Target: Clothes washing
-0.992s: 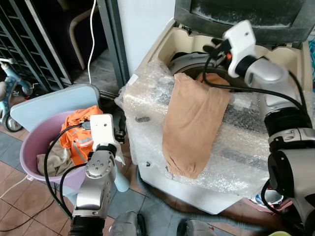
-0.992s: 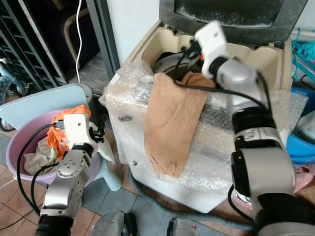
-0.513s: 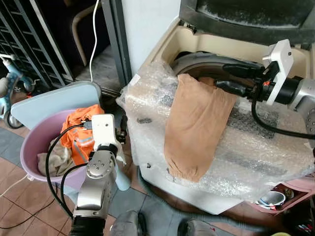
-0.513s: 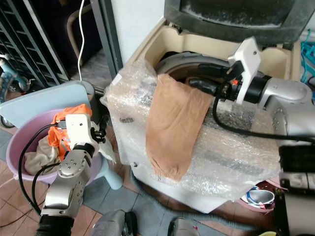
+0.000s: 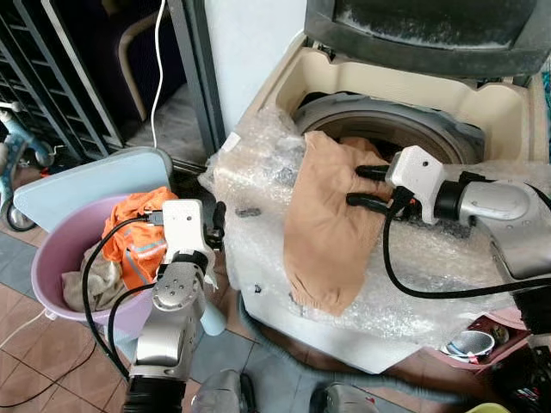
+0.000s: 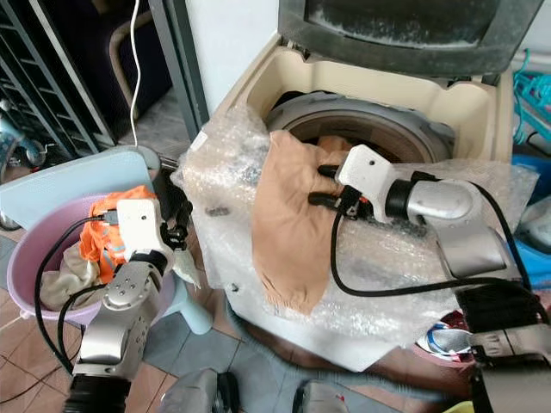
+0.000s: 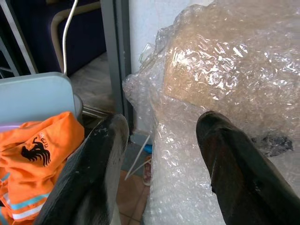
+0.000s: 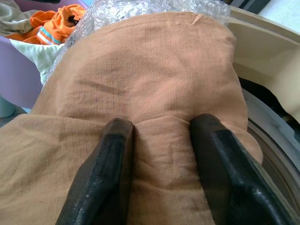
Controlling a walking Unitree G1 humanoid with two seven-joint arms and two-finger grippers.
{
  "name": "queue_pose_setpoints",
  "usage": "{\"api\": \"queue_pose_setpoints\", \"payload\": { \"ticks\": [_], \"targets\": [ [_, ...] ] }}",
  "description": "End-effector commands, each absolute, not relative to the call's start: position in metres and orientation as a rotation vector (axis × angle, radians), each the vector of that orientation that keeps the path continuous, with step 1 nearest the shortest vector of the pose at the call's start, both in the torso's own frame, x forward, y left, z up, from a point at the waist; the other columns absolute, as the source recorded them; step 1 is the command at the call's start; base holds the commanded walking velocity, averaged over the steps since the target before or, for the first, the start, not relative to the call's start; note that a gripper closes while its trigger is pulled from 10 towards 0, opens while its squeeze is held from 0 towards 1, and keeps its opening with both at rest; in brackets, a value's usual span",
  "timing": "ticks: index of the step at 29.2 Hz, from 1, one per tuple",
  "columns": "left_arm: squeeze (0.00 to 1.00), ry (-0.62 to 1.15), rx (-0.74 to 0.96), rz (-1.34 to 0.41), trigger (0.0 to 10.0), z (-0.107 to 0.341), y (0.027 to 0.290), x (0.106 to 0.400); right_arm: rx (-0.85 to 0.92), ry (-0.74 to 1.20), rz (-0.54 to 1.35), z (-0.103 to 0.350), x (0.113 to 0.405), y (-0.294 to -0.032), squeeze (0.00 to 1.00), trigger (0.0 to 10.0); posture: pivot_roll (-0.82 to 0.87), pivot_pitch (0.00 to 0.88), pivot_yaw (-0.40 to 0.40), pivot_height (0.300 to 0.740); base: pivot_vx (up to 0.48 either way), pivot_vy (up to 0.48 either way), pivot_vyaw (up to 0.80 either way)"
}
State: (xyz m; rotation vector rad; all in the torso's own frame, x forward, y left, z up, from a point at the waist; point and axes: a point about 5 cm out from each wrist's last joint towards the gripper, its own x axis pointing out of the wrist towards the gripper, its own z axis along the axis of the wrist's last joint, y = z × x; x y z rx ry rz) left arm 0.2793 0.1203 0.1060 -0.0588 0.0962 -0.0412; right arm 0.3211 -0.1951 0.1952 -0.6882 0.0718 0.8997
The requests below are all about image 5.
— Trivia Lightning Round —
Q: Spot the tan brown garment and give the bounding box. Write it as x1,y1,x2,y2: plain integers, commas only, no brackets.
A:
282,131,390,317

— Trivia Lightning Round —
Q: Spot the cream top-loading washing machine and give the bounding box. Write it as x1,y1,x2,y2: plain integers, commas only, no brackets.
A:
232,33,551,374

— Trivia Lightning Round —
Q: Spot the clear bubble wrap sheet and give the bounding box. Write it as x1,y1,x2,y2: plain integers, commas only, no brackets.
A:
199,107,551,347

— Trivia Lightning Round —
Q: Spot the orange garment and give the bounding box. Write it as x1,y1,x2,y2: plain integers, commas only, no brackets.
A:
101,184,179,291

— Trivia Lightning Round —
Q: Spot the beige cloth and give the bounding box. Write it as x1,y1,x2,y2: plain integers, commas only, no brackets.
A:
61,244,123,313

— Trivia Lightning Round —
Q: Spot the light blue plastic stool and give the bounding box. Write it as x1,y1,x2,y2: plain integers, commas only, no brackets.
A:
12,145,228,338

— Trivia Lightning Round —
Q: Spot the dark grey washer lid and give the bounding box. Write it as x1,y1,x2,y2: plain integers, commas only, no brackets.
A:
303,0,551,80

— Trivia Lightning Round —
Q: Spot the grey left robot leg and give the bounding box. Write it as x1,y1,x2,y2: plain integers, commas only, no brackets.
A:
190,368,257,413

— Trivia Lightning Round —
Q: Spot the grey robot leg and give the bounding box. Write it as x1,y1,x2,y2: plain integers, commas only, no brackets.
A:
309,381,381,413
190,368,257,413

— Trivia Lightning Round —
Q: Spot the pink plastic laundry basin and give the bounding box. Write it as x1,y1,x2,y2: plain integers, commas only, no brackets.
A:
31,193,218,338

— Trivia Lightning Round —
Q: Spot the wooden chair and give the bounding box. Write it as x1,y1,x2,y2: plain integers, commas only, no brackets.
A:
115,7,166,123

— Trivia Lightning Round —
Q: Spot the grey right robot leg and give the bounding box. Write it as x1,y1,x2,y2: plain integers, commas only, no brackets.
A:
309,381,381,413

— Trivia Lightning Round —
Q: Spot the light blue child tricycle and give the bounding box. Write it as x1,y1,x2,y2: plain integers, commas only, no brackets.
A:
0,101,54,232

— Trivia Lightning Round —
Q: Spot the dark metal grille door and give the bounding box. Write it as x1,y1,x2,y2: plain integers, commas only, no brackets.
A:
0,0,123,164

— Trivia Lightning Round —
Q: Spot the yellow green plastic object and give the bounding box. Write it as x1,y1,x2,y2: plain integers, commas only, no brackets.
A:
464,402,511,413

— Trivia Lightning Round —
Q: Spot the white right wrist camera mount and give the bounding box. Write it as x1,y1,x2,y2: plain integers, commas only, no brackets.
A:
385,145,448,225

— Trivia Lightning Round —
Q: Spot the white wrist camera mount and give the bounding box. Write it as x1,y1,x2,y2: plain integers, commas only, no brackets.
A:
385,145,448,225
161,199,208,256

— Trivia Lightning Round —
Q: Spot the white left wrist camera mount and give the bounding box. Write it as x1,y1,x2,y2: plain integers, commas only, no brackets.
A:
161,199,208,256

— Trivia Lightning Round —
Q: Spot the grey washer drum ring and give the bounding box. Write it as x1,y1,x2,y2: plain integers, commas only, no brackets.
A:
293,92,486,166

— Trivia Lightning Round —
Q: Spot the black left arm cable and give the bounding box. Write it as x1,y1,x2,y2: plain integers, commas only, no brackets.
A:
106,282,158,367
81,213,173,381

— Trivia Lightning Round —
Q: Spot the dark grey door frame post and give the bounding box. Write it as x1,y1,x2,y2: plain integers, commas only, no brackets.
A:
167,0,226,159

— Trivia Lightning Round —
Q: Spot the white hanging cable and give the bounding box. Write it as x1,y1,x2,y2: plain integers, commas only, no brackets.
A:
150,0,168,149

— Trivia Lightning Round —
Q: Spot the white floor cable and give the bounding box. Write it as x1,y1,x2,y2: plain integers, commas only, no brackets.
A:
0,307,50,351

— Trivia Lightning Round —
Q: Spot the black floor cable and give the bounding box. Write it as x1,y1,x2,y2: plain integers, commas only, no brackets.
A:
0,338,97,409

